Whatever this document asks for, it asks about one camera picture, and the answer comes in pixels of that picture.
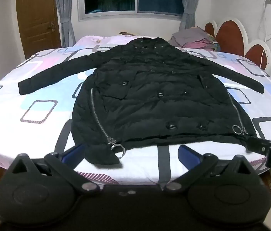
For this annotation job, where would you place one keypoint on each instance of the brown and white headboard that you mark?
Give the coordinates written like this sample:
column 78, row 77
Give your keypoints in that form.
column 230, row 35

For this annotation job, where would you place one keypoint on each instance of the grey curtain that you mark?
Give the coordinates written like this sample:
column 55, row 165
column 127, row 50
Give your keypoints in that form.
column 64, row 9
column 188, row 4

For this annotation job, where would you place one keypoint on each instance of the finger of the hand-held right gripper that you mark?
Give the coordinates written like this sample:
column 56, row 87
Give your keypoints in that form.
column 258, row 144

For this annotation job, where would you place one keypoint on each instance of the black padded jacket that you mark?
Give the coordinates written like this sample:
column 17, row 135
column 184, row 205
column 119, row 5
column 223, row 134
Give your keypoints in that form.
column 150, row 101

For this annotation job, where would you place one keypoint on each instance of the brown pillow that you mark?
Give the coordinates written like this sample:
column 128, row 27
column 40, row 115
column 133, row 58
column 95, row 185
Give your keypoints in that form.
column 127, row 33

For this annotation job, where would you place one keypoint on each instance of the brown wooden door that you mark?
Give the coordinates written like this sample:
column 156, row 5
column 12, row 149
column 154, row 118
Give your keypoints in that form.
column 37, row 16

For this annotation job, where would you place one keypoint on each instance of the stack of folded clothes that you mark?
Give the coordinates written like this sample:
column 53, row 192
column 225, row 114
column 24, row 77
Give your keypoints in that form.
column 193, row 39

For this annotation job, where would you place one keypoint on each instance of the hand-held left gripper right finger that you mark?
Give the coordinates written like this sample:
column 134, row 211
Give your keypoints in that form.
column 188, row 155

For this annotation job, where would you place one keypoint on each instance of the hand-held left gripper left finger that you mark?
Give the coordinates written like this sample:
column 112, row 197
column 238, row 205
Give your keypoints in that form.
column 71, row 152

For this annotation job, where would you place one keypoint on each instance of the bed with patterned sheet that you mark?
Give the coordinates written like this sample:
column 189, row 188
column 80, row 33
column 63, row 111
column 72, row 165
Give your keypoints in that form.
column 17, row 105

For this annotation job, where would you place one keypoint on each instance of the pink quilt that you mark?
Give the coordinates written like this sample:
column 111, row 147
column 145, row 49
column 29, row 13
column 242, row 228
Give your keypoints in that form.
column 94, row 41

